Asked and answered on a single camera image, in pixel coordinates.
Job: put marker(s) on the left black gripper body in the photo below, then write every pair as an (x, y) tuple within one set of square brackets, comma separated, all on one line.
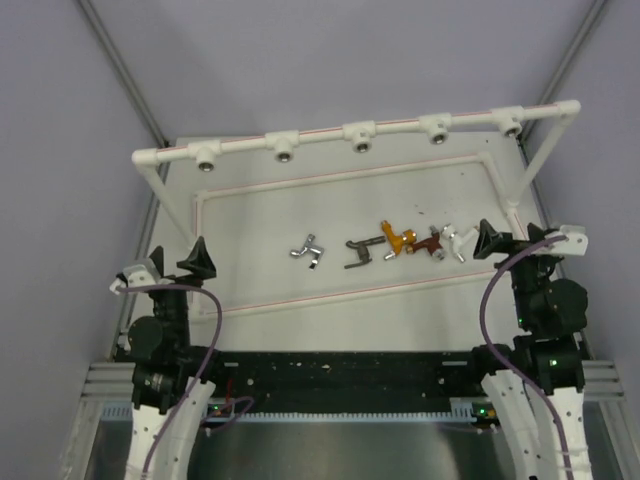
[(174, 304)]

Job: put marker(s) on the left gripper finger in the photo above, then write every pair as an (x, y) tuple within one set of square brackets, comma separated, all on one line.
[(157, 259), (199, 265)]

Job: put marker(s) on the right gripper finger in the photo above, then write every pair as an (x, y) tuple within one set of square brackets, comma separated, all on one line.
[(491, 241), (536, 234)]

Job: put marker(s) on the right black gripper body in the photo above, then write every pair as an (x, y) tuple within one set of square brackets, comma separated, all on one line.
[(529, 274)]

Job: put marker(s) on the white PVC pipe frame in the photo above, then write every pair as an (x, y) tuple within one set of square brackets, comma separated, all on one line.
[(536, 131)]

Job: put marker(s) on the dark grey faucet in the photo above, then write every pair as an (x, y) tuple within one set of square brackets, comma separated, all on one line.
[(362, 250)]

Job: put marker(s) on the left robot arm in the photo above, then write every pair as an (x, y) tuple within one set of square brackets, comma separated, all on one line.
[(170, 378)]

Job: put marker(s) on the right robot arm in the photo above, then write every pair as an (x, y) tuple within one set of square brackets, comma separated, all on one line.
[(537, 385)]

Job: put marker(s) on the white faucet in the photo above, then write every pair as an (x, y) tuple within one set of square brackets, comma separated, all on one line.
[(457, 240)]

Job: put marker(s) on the brown red faucet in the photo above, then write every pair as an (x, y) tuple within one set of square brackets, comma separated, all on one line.
[(431, 244)]

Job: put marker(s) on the orange gold faucet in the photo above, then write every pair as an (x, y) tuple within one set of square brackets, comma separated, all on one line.
[(397, 242)]

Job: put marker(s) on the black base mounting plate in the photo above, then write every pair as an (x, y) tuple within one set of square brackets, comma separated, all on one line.
[(344, 382)]

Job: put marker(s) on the chrome silver faucet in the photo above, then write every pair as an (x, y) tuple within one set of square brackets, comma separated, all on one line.
[(309, 247)]

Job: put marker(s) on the white work board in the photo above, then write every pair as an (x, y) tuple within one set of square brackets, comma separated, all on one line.
[(252, 211)]

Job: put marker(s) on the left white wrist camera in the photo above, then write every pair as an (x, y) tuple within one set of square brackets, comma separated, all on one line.
[(142, 273)]

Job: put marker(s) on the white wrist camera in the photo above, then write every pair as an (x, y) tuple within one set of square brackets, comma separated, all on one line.
[(142, 273), (566, 240)]

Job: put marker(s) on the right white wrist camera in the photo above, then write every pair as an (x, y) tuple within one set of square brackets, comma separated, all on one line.
[(566, 240)]

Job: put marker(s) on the grey slotted cable duct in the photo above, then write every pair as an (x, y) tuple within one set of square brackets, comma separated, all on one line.
[(459, 412)]

